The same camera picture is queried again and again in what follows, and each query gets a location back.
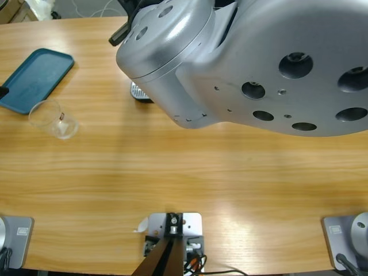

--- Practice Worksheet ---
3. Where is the black base cable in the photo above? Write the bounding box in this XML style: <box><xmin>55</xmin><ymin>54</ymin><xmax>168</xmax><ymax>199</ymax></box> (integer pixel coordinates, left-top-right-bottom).
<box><xmin>0</xmin><ymin>247</ymin><xmax>13</xmax><ymax>270</ymax></box>
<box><xmin>335</xmin><ymin>253</ymin><xmax>361</xmax><ymax>276</ymax></box>

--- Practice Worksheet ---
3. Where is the brown cardboard box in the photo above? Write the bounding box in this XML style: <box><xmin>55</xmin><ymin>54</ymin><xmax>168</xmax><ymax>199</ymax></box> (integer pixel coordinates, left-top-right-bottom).
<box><xmin>0</xmin><ymin>0</ymin><xmax>26</xmax><ymax>24</ymax></box>

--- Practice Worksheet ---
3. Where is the thin black cable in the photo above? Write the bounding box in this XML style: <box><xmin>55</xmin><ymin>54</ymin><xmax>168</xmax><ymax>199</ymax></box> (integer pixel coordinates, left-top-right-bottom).
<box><xmin>201</xmin><ymin>269</ymin><xmax>248</xmax><ymax>276</ymax></box>

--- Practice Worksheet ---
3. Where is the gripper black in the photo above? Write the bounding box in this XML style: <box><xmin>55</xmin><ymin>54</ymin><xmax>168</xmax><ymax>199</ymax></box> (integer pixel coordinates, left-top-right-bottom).
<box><xmin>108</xmin><ymin>0</ymin><xmax>145</xmax><ymax>47</ymax></box>

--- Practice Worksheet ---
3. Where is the orange and black cable bunch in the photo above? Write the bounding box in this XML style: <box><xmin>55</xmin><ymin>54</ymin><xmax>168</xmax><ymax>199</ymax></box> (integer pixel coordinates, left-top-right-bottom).
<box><xmin>183</xmin><ymin>252</ymin><xmax>208</xmax><ymax>274</ymax></box>

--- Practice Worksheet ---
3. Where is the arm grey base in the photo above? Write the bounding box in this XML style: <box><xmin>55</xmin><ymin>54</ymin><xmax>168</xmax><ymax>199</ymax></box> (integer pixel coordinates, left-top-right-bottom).
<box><xmin>0</xmin><ymin>216</ymin><xmax>35</xmax><ymax>270</ymax></box>
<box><xmin>321</xmin><ymin>212</ymin><xmax>368</xmax><ymax>271</ymax></box>

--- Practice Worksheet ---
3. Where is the white plastic bag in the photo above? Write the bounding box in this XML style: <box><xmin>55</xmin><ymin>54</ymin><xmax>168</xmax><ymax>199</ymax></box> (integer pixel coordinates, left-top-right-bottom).
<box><xmin>24</xmin><ymin>0</ymin><xmax>57</xmax><ymax>21</ymax></box>

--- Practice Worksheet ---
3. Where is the clear drinking glass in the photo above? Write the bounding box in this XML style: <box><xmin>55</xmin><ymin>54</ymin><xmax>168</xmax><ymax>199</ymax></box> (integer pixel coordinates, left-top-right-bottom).
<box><xmin>28</xmin><ymin>99</ymin><xmax>80</xmax><ymax>141</ymax></box>

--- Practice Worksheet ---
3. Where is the white paper tab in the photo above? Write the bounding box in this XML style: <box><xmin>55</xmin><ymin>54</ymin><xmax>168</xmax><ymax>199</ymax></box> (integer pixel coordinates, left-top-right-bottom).
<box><xmin>132</xmin><ymin>217</ymin><xmax>150</xmax><ymax>233</ymax></box>

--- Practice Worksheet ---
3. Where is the white block with dark post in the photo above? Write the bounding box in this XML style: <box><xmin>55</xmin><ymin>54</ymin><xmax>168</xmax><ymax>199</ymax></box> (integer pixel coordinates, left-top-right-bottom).
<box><xmin>133</xmin><ymin>212</ymin><xmax>205</xmax><ymax>276</ymax></box>

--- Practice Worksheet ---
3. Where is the white floor cable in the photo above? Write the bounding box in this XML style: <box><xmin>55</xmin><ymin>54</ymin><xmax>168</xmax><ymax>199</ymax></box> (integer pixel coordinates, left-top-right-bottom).
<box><xmin>71</xmin><ymin>0</ymin><xmax>127</xmax><ymax>18</ymax></box>

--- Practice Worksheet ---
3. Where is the blue rectangular plastic tray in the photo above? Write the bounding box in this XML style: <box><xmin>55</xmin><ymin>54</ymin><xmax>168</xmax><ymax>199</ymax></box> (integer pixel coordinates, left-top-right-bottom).
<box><xmin>0</xmin><ymin>48</ymin><xmax>75</xmax><ymax>116</ymax></box>

